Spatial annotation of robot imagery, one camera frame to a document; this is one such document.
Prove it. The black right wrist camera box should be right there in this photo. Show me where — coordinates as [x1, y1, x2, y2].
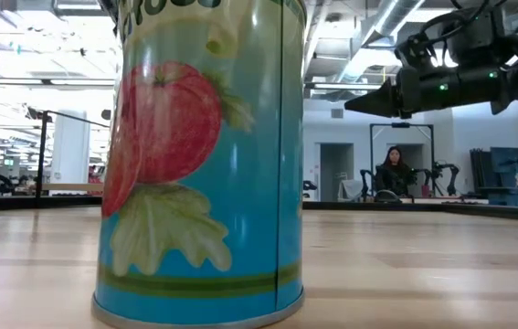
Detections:
[443, 6, 513, 68]

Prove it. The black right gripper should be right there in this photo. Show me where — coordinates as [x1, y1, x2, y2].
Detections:
[344, 62, 516, 120]

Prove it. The silver ceiling duct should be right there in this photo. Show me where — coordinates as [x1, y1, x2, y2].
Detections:
[335, 0, 428, 83]

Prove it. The white pillar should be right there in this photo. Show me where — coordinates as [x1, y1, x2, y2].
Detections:
[50, 109, 91, 185]

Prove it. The person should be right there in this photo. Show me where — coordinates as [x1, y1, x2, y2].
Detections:
[374, 145, 418, 202]

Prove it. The wooden shelf black metal frame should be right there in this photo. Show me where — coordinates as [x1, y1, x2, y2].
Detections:
[34, 109, 111, 207]

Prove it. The blue equipment cart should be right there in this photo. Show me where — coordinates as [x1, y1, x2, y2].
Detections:
[470, 145, 518, 207]

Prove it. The blue tomato label tin can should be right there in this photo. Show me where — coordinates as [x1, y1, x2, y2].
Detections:
[90, 0, 308, 329]

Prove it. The black background rig frame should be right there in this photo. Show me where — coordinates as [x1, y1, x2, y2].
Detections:
[369, 122, 436, 198]

